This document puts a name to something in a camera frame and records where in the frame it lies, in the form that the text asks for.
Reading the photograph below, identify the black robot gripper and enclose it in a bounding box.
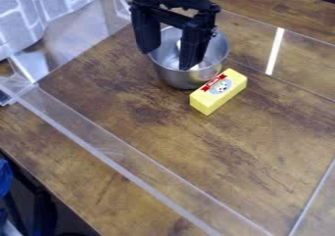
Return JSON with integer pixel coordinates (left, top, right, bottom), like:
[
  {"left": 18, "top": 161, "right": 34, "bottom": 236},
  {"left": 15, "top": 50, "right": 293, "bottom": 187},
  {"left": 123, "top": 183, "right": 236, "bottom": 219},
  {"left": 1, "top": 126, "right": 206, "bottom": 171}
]
[{"left": 130, "top": 0, "right": 221, "bottom": 71}]

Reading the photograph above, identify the stainless steel bowl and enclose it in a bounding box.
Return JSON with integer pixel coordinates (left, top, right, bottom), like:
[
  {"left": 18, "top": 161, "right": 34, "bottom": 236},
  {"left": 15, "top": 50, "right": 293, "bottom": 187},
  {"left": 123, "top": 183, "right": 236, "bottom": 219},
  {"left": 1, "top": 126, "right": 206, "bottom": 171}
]
[{"left": 148, "top": 26, "right": 230, "bottom": 90}]

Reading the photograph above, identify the yellow butter block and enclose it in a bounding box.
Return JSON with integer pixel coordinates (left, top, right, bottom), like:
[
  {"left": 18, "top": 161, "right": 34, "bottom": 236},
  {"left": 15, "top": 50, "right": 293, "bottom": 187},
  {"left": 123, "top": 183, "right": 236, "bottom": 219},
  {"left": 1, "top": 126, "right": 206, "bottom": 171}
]
[{"left": 189, "top": 69, "right": 246, "bottom": 116}]

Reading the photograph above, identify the grey white patterned cloth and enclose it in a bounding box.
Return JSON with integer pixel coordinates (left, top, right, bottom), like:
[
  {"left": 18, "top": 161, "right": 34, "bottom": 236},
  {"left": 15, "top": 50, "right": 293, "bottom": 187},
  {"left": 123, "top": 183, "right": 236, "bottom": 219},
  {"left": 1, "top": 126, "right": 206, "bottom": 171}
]
[{"left": 0, "top": 0, "right": 95, "bottom": 61}]

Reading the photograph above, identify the blue object at edge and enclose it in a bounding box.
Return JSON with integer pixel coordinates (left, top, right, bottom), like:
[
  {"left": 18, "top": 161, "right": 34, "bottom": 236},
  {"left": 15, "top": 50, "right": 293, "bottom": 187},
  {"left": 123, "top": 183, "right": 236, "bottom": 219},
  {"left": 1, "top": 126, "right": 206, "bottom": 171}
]
[{"left": 0, "top": 160, "right": 13, "bottom": 199}]

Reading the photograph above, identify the clear acrylic barrier wall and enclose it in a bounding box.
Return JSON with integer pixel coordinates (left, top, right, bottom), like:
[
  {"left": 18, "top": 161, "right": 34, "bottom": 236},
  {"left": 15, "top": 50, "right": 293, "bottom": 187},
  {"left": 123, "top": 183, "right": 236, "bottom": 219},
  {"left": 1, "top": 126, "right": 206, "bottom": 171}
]
[{"left": 0, "top": 0, "right": 272, "bottom": 236}]

